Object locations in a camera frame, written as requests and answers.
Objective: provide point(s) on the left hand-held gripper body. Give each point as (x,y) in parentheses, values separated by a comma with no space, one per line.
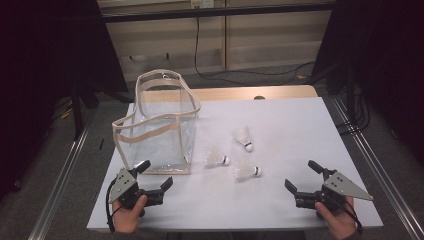
(125,183)

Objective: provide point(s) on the black metal crossbar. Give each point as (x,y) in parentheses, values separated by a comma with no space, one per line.
(216,12)

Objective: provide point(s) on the white table mat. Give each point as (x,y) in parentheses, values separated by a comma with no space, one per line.
(283,133)

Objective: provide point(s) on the person's left hand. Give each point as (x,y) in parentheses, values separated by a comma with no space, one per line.
(128,220)

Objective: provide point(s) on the black curtain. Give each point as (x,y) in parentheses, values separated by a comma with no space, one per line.
(33,66)
(393,50)

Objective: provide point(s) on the person's right hand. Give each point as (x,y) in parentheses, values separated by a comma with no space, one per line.
(340,225)

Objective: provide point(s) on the clear bag with beige trim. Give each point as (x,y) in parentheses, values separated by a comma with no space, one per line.
(150,132)

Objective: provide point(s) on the white wall outlet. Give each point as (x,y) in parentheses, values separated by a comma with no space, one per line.
(206,3)

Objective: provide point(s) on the beige cabinet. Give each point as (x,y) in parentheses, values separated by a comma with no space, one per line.
(266,33)

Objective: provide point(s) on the small black stick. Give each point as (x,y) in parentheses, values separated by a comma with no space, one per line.
(101,143)

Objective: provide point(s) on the white shuttlecock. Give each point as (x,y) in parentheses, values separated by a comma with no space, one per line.
(245,172)
(215,159)
(242,136)

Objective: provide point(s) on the black metal stand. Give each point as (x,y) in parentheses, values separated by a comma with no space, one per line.
(350,100)
(78,116)

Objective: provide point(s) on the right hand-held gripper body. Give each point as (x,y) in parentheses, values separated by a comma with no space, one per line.
(340,186)

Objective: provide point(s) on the metal floor rail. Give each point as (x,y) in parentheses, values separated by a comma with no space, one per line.
(55,196)
(376,168)

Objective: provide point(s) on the dark round table grommet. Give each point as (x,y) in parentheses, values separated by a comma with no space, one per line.
(259,98)

